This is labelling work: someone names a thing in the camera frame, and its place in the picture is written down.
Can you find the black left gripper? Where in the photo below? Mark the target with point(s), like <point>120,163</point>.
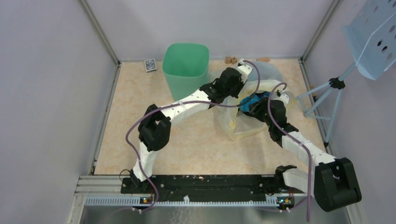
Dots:
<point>241,85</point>

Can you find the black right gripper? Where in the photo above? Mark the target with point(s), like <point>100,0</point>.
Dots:
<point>256,108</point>

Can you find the blue plastic trash bag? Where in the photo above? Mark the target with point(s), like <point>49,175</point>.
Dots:
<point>256,98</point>

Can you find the clear yellow-edged plastic bag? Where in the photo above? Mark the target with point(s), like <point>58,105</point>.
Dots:
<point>232,121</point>

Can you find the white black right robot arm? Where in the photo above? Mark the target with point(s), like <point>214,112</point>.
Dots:
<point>331,181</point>

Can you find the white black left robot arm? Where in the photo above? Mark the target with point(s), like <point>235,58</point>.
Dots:
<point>155,126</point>

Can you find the green plastic trash bin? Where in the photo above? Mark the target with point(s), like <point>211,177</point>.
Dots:
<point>185,67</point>

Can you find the flat wooden piece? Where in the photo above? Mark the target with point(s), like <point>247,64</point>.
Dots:
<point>263,59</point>

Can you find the blue playing card box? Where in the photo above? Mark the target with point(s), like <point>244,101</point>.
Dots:
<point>150,65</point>

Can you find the light blue tripod stand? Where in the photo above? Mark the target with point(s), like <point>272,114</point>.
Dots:
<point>336,84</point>

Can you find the perforated light blue panel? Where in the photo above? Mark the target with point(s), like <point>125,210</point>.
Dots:
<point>371,37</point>

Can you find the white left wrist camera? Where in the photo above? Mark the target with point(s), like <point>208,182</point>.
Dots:
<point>247,70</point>

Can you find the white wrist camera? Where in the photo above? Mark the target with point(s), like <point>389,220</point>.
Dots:
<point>247,70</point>
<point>284,96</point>

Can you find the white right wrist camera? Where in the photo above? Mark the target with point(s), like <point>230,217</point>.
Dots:
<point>284,96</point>

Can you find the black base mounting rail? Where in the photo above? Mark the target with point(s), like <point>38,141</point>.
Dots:
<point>207,188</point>

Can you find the white cable duct strip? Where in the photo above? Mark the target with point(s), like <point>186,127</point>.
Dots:
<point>137,201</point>

